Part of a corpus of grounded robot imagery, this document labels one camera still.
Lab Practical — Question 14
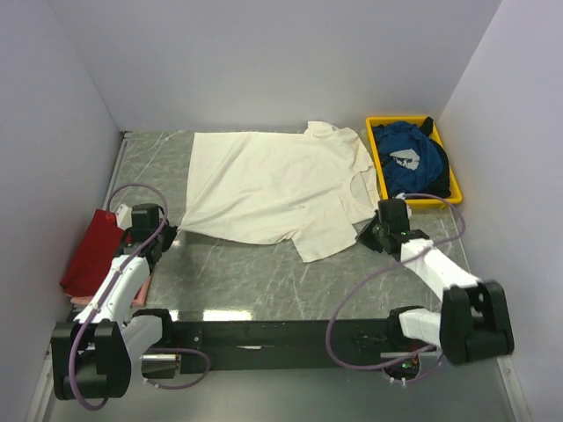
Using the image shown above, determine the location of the white t-shirt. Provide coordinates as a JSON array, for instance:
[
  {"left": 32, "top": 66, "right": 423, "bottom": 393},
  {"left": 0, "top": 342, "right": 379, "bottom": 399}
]
[{"left": 180, "top": 121, "right": 379, "bottom": 263}]

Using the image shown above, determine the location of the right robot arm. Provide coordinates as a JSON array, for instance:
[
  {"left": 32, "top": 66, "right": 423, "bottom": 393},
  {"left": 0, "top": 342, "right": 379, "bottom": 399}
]
[{"left": 357, "top": 198, "right": 515, "bottom": 365}]

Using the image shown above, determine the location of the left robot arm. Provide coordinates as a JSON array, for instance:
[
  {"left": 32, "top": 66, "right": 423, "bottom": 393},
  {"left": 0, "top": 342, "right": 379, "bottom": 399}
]
[{"left": 51, "top": 203, "right": 177, "bottom": 400}]

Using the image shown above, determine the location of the blue t-shirt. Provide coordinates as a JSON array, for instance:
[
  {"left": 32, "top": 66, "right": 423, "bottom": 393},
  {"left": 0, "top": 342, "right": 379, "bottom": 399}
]
[{"left": 372, "top": 120, "right": 444, "bottom": 196}]

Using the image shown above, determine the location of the yellow plastic bin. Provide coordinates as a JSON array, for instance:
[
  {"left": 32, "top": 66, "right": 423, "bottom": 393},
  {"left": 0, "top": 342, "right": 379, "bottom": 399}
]
[{"left": 365, "top": 115, "right": 463, "bottom": 209}]

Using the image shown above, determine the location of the pink folded t-shirt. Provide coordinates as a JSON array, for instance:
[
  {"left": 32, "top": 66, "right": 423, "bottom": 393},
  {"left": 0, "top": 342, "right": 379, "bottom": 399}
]
[{"left": 70, "top": 276, "right": 152, "bottom": 307}]

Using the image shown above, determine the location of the red folded t-shirt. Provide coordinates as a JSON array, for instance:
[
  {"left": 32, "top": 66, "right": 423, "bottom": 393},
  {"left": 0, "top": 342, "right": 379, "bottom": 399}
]
[{"left": 60, "top": 209, "right": 124, "bottom": 297}]

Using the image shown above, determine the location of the black base beam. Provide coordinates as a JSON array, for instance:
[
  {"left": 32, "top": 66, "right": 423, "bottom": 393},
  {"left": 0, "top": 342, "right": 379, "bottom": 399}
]
[{"left": 172, "top": 319, "right": 425, "bottom": 371}]

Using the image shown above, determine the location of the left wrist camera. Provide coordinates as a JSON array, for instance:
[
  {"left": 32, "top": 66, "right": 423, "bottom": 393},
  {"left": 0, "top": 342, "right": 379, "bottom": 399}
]
[{"left": 114, "top": 204, "right": 132, "bottom": 230}]

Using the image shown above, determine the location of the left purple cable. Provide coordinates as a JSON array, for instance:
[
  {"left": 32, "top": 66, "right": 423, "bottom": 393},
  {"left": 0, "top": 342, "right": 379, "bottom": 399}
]
[{"left": 69, "top": 183, "right": 212, "bottom": 411}]

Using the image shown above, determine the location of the purple cable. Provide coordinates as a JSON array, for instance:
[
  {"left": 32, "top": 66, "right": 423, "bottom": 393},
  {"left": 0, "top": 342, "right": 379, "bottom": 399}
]
[
  {"left": 69, "top": 183, "right": 212, "bottom": 411},
  {"left": 325, "top": 192, "right": 466, "bottom": 390}
]

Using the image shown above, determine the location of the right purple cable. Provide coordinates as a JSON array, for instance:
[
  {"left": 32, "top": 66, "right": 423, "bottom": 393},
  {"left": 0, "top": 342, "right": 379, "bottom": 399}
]
[{"left": 325, "top": 192, "right": 466, "bottom": 390}]

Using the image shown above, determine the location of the aluminium frame rail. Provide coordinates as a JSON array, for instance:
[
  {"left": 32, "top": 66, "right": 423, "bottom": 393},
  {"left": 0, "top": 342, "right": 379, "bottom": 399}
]
[{"left": 26, "top": 358, "right": 531, "bottom": 421}]

